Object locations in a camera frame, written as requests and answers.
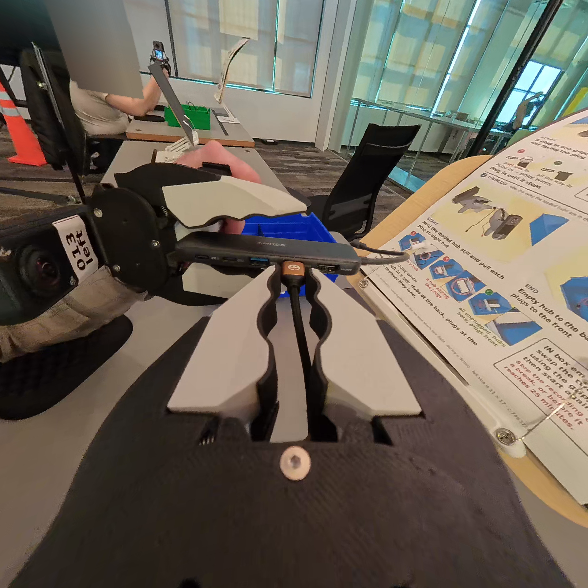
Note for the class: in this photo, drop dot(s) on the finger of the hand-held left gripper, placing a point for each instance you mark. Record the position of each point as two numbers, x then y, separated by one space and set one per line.
206 278
220 197

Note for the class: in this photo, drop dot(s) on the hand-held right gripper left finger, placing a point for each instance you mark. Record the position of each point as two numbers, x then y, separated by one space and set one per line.
220 363

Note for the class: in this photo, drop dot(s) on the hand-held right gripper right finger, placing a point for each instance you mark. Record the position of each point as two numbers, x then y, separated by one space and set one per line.
367 367

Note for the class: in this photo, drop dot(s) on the black Anker USB hub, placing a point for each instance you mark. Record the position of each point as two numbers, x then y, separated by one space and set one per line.
229 248

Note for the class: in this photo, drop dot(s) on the blue plastic bin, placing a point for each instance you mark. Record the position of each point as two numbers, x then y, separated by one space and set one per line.
285 229

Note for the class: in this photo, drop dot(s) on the person's left hand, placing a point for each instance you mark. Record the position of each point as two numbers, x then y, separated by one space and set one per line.
220 154

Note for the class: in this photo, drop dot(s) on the wooden edged desk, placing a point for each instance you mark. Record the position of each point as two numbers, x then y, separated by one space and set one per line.
220 135

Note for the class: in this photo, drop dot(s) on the green container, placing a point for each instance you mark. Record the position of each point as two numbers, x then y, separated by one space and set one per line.
183 117

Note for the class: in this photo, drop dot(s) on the orange traffic cone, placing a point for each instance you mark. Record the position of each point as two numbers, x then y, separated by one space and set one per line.
23 138

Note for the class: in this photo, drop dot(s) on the black office chair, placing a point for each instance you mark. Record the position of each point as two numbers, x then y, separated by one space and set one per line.
367 174

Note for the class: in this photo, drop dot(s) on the instruction sheet on stand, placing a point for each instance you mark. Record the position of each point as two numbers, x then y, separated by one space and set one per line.
413 202

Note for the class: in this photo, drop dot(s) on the glass railing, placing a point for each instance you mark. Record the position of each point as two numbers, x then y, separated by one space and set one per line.
413 138

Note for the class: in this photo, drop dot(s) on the black pole stand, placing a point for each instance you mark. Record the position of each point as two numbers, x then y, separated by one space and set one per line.
519 78

